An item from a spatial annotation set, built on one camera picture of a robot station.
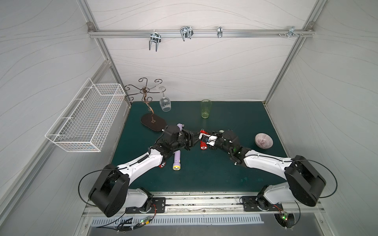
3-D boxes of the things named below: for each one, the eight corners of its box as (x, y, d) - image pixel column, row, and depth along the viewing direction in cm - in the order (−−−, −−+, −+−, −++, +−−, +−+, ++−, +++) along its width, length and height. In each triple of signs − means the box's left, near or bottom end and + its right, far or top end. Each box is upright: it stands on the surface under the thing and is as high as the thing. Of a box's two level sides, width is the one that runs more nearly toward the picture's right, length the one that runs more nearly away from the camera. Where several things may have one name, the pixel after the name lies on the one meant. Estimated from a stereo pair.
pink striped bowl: (255, 150, 95) (258, 146, 91) (251, 137, 102) (254, 132, 98) (272, 150, 95) (275, 146, 91) (266, 137, 102) (269, 133, 98)
